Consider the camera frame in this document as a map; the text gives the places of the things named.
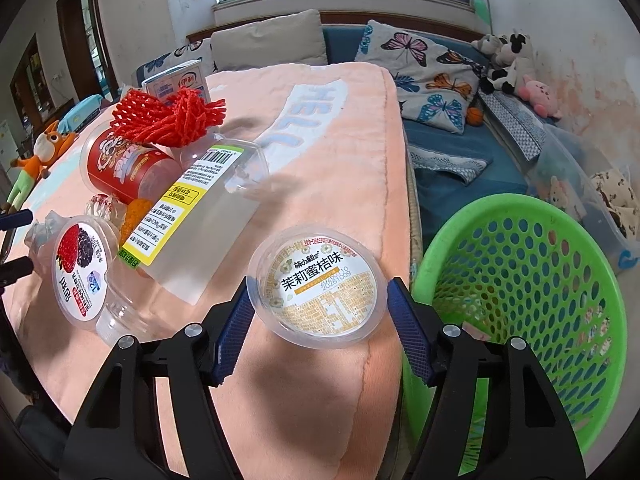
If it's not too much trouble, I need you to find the grey plush toy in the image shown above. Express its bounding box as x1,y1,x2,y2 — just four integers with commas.
471,34,508,56

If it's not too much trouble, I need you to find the small butterfly print pillow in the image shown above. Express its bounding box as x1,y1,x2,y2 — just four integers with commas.
136,40,221,86

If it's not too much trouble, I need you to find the red label plastic cup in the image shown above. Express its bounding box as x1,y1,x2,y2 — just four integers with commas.
80,117,183,206

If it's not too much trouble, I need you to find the yellow label jelly cup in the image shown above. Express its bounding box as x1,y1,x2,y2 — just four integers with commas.
247,226,388,348

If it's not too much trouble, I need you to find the large butterfly print pillow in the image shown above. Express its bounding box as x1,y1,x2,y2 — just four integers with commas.
354,20,493,135

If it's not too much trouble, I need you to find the red foam net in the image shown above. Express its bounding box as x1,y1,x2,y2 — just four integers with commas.
111,87,226,148

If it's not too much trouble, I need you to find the small clear jelly cup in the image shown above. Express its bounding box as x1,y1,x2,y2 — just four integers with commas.
85,192,123,223

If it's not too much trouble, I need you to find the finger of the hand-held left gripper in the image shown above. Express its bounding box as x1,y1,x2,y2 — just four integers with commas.
0,256,33,288
0,210,33,233

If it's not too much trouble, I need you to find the black and white cow plush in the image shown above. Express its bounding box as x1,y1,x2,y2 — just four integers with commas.
487,34,533,95

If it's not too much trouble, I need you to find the green plastic basket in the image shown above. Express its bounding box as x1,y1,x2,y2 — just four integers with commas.
402,195,628,480

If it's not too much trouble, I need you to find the brown wooden door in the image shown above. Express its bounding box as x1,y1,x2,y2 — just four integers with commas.
56,0,118,111

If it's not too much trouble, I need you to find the cream printed cloth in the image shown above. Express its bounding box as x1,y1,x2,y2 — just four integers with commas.
590,167,640,238

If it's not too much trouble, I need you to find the orange fox plush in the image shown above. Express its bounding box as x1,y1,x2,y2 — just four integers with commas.
0,120,81,213

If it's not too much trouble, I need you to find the berry label pudding cup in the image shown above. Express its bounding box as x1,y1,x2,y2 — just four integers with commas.
52,215,151,346

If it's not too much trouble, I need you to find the clear plastic storage box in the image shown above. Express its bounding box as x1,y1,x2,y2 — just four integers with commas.
530,125,640,271

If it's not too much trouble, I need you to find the clear bottle with yellow label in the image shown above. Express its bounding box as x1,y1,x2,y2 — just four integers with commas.
117,132,271,306

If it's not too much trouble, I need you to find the beige pillow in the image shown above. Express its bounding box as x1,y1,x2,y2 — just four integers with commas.
210,9,328,72

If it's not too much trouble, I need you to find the peach printed blanket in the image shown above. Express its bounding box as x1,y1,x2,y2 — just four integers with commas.
5,62,416,480

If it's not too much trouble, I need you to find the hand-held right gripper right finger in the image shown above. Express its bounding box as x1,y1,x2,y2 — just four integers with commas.
386,276,586,480

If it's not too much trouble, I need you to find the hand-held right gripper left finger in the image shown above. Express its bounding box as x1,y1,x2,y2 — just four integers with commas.
60,275,257,480

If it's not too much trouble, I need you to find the blue and white milk carton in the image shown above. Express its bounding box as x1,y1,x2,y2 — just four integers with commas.
141,59,211,103

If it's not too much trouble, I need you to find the clear plastic cup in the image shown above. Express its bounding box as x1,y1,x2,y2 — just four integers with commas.
25,212,66,261

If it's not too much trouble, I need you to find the light blue bag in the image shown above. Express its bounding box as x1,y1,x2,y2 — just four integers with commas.
59,94,103,133

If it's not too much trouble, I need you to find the pink plush toy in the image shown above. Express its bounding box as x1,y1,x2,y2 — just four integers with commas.
517,74,563,118

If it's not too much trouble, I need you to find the grey lace cloth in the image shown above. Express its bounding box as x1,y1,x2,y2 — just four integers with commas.
407,145,493,186

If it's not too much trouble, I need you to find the grey checkered cloth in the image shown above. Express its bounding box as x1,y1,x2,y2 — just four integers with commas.
480,87,548,161

